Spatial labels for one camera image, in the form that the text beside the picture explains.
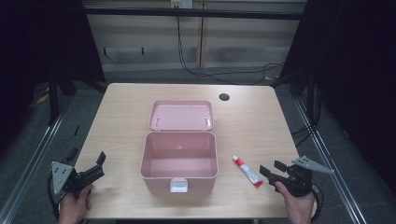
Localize yellow object on floor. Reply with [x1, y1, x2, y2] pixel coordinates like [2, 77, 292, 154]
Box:
[35, 92, 50, 105]

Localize metal floor rail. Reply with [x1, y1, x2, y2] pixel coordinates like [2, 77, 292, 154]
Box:
[0, 102, 73, 224]
[293, 98, 369, 224]

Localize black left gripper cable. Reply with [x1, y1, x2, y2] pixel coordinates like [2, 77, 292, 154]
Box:
[46, 172, 61, 220]

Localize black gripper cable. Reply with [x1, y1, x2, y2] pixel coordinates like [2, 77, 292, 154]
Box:
[311, 182, 325, 222]
[46, 172, 61, 220]

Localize white and red ointment tube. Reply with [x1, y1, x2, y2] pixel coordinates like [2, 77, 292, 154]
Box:
[232, 154, 264, 189]

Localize black floor cables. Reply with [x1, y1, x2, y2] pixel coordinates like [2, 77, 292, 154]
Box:
[290, 123, 316, 147]

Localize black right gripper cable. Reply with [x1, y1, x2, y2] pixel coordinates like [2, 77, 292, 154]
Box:
[311, 182, 325, 222]

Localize pink plastic storage box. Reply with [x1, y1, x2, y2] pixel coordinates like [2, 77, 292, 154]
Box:
[139, 99, 219, 197]

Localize black wall cable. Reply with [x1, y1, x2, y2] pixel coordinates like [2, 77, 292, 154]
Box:
[176, 14, 285, 86]

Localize white wall power outlet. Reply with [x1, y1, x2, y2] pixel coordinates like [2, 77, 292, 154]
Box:
[170, 0, 194, 9]

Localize black curtain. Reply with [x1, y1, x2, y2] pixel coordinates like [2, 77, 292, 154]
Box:
[278, 0, 396, 195]
[0, 0, 106, 153]

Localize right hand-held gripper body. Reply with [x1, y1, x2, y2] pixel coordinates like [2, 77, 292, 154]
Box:
[267, 155, 336, 198]

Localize person's left hand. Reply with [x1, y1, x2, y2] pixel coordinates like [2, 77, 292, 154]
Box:
[58, 183, 94, 224]

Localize black horizontal metal bar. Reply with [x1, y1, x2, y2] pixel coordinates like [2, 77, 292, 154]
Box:
[83, 7, 305, 21]

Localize person's right hand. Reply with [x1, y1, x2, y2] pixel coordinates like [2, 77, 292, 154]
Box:
[274, 181, 318, 224]

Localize black metal stand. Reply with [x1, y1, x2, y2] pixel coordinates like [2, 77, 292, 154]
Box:
[305, 70, 316, 127]
[47, 69, 61, 127]

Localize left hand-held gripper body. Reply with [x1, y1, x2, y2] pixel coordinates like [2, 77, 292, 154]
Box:
[50, 161, 106, 203]

